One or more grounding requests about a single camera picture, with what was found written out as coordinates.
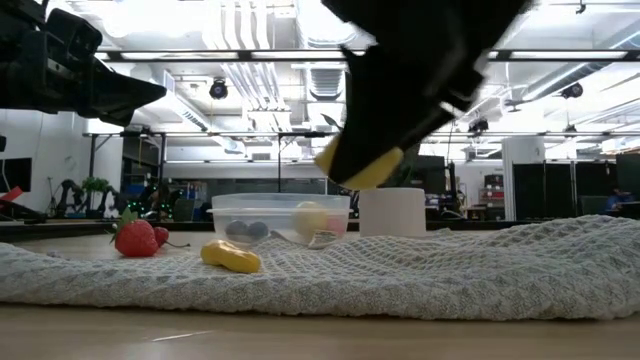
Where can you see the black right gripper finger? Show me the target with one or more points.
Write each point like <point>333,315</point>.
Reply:
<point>375,120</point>

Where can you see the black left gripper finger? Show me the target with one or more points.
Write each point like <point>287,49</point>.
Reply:
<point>127,95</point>

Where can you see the large yellow lemon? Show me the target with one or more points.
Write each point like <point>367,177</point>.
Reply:
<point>375,176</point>

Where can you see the red round fruit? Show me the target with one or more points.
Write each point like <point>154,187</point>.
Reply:
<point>337,226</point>

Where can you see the small yellow lemon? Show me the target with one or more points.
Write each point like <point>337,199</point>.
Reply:
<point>310,220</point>

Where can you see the red cherry with stem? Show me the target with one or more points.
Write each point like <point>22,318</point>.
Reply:
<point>161,235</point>

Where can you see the red toy strawberry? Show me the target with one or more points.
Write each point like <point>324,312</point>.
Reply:
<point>136,240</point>

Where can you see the dark blueberry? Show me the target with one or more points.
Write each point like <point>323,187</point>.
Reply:
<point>236,229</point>
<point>258,230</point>

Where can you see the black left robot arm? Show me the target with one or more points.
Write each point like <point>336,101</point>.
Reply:
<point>15,9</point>

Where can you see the background black robot arm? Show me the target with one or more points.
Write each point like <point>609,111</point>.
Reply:
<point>72,189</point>

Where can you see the clear plastic tupperware container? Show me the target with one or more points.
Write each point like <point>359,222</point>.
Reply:
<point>280,212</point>

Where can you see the green snake plant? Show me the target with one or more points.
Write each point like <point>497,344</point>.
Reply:
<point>411,176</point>

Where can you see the black ceiling spotlight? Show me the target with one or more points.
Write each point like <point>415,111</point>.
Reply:
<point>572,91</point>
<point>478,125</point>
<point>218,89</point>

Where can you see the white plant pot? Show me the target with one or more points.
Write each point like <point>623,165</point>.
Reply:
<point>392,212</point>

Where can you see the small background green plant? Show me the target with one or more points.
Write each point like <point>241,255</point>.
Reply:
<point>95,184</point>

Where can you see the red background object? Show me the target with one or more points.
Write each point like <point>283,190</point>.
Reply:
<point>11,195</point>

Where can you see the shelf with red boxes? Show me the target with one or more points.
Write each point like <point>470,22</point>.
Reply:
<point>493,195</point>

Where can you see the white room column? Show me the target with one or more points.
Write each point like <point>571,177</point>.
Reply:
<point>522,175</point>

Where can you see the grey waffle weave towel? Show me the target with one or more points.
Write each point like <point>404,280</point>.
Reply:
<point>350,280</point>

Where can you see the black room partition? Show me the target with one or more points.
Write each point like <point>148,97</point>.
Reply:
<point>560,190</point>

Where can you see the person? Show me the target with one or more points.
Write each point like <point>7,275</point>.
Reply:
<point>619,201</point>

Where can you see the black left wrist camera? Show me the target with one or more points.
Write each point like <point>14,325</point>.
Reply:
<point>74,31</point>

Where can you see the background black workstation frame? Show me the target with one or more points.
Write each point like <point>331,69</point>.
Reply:
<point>300,134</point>

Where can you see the black wall monitor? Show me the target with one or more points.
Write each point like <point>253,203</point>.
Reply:
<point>15,175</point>

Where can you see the silver ceiling air duct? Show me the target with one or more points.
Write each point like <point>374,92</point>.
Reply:
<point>312,25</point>

